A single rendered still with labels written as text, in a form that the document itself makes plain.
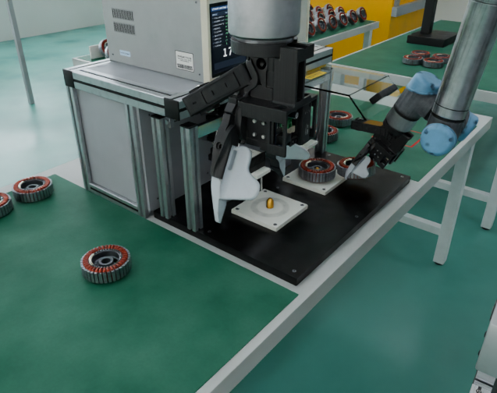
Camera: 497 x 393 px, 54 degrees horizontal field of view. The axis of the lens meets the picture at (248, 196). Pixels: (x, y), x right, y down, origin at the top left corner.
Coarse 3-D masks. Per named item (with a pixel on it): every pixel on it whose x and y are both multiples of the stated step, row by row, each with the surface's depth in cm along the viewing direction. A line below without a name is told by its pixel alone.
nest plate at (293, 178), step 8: (296, 168) 153; (288, 176) 149; (296, 176) 149; (336, 176) 149; (296, 184) 146; (304, 184) 144; (312, 184) 144; (320, 184) 144; (328, 184) 144; (336, 184) 145; (320, 192) 141; (328, 192) 142
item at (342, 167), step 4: (340, 160) 147; (344, 160) 147; (348, 160) 147; (352, 160) 148; (372, 160) 145; (340, 164) 144; (344, 164) 144; (348, 164) 147; (372, 164) 142; (340, 168) 143; (344, 168) 142; (368, 168) 140; (372, 168) 141; (340, 172) 143; (344, 172) 142; (372, 172) 142; (344, 176) 143; (352, 176) 141; (356, 176) 141; (368, 176) 141
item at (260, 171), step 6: (252, 150) 131; (258, 150) 132; (210, 156) 135; (252, 156) 128; (258, 156) 129; (252, 162) 128; (258, 162) 130; (264, 162) 132; (252, 168) 128; (258, 168) 131; (264, 168) 131; (270, 168) 131; (252, 174) 128; (258, 174) 128; (264, 174) 130
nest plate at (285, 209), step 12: (264, 192) 140; (240, 204) 134; (252, 204) 134; (264, 204) 134; (276, 204) 134; (288, 204) 134; (300, 204) 134; (240, 216) 130; (252, 216) 129; (264, 216) 129; (276, 216) 129; (288, 216) 129; (276, 228) 124
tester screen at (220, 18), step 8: (216, 8) 112; (224, 8) 114; (216, 16) 112; (224, 16) 114; (216, 24) 113; (224, 24) 115; (216, 32) 114; (224, 32) 116; (216, 40) 115; (224, 40) 117; (216, 48) 116; (216, 56) 117; (232, 56) 121; (216, 72) 118
